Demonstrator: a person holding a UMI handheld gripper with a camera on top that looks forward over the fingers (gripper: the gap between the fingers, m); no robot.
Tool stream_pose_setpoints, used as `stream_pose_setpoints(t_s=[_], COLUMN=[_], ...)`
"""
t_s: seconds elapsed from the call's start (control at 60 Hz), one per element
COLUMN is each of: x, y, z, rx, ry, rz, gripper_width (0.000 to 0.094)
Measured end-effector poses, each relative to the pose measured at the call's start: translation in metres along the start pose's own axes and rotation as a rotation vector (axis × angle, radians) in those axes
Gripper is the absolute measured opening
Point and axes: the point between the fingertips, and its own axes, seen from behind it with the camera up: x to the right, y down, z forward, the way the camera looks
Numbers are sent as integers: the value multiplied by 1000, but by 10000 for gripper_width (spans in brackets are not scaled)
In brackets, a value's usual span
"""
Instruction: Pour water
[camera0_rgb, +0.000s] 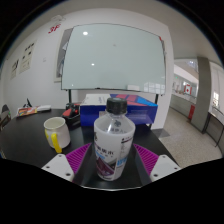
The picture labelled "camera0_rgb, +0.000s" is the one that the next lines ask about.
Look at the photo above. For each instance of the black and red tool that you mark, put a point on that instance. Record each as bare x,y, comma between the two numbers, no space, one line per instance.
71,115

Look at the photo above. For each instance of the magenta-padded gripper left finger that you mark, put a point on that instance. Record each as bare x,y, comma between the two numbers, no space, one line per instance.
58,166

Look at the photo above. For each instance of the white wall-mounted device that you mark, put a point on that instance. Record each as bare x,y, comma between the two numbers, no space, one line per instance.
58,18

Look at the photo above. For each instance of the large blue cardboard box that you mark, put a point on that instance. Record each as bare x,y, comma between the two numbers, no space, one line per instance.
143,111

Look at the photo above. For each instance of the red and white banner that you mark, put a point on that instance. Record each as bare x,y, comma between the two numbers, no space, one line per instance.
188,89

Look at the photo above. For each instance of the colourful booklet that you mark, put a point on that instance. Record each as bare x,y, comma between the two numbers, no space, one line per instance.
26,111

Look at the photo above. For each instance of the whiteboard on stand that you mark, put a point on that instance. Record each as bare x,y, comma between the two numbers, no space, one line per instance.
113,56

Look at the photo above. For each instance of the clear black-capped drink bottle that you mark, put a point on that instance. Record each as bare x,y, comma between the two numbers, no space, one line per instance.
113,146

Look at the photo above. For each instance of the dark chair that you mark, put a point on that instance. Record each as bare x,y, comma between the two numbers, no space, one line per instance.
4,116

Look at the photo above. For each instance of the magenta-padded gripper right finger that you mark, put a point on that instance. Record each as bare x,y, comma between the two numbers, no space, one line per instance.
165,166

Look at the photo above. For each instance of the large white wall poster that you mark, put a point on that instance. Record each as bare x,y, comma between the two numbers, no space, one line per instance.
26,58

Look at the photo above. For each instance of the small white wall poster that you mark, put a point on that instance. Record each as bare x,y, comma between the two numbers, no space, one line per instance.
14,69

